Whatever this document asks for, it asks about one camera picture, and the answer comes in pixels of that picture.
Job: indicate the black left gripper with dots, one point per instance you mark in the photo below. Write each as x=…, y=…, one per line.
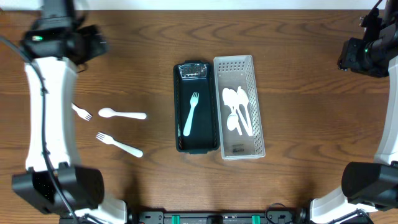
x=94, y=43

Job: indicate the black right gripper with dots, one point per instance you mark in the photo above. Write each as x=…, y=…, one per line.
x=347, y=54

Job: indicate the wooden fork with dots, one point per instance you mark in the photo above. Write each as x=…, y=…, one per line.
x=81, y=112
x=107, y=139
x=188, y=124

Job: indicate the black perforated plastic basket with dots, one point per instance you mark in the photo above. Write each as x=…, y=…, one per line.
x=189, y=77

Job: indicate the white plastic spoon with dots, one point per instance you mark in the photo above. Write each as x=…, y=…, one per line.
x=244, y=100
x=245, y=124
x=233, y=121
x=227, y=98

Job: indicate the clear perforated plastic basket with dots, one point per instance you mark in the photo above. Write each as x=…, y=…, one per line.
x=231, y=72

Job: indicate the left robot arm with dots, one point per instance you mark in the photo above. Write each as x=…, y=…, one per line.
x=55, y=181

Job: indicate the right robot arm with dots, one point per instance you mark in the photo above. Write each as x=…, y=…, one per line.
x=371, y=186

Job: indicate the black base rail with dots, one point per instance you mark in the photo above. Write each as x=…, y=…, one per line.
x=278, y=216

